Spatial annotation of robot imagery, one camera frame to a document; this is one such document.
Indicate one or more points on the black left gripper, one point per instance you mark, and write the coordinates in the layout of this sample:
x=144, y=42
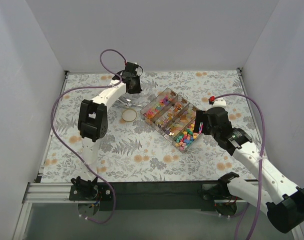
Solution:
x=134, y=85

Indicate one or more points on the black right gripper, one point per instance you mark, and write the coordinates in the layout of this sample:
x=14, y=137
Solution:
x=202, y=122

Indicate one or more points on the clear divided candy box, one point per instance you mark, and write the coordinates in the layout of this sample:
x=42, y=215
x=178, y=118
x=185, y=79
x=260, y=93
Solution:
x=173, y=116

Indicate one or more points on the silver metal scoop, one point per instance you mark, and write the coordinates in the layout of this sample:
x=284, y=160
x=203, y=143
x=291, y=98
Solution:
x=128, y=103

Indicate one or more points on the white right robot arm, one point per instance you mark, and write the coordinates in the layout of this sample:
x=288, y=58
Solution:
x=278, y=197

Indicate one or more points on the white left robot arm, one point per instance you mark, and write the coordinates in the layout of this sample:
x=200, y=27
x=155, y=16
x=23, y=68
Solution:
x=93, y=116

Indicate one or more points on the round wooden jar lid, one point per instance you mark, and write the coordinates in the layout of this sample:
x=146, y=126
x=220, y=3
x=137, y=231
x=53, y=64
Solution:
x=129, y=115

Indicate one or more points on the floral patterned table mat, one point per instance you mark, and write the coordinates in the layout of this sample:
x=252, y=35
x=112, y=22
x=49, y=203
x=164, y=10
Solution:
x=134, y=151

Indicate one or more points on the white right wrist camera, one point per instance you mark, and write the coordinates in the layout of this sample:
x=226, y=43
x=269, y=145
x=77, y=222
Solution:
x=220, y=102

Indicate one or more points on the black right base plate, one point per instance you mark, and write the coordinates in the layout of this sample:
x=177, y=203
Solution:
x=211, y=192

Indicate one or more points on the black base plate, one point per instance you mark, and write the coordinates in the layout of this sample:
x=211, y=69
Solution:
x=98, y=192
x=211, y=192

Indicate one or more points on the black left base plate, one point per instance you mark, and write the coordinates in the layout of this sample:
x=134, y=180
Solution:
x=98, y=192

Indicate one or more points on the aluminium frame rail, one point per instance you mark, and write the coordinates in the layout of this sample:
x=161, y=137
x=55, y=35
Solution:
x=138, y=211

